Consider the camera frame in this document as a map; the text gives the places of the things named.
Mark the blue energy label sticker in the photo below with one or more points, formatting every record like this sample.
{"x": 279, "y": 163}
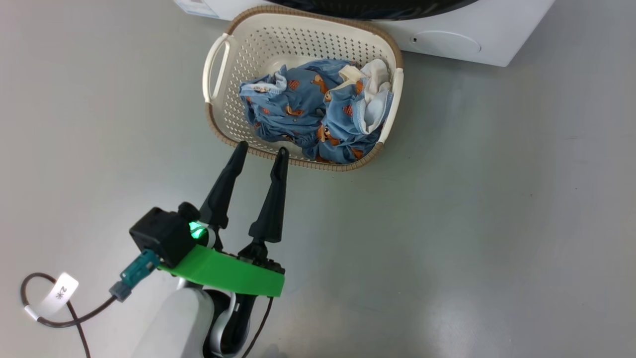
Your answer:
{"x": 196, "y": 6}

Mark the black round washing machine door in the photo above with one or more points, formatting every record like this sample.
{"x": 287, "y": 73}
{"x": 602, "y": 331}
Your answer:
{"x": 372, "y": 7}

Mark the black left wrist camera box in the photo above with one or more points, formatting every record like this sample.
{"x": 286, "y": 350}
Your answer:
{"x": 161, "y": 233}

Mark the blue printed garment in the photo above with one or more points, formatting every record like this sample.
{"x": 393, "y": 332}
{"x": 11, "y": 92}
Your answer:
{"x": 293, "y": 107}

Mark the white and pale blue garment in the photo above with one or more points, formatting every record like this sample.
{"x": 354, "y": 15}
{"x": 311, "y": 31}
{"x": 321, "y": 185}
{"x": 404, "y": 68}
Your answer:
{"x": 375, "y": 97}

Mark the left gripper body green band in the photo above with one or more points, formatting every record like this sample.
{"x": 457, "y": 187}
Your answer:
{"x": 223, "y": 271}

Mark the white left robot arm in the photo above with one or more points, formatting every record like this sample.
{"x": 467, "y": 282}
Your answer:
{"x": 179, "y": 323}

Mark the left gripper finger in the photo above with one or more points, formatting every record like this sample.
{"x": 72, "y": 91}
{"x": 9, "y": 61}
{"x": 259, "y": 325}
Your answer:
{"x": 272, "y": 209}
{"x": 221, "y": 191}

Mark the white washing machine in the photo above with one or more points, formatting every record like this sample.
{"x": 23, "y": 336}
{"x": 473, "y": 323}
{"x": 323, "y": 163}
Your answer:
{"x": 497, "y": 25}

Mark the cream perforated laundry basket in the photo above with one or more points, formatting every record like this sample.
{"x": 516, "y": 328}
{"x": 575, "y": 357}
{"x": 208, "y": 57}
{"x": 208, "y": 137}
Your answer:
{"x": 238, "y": 69}

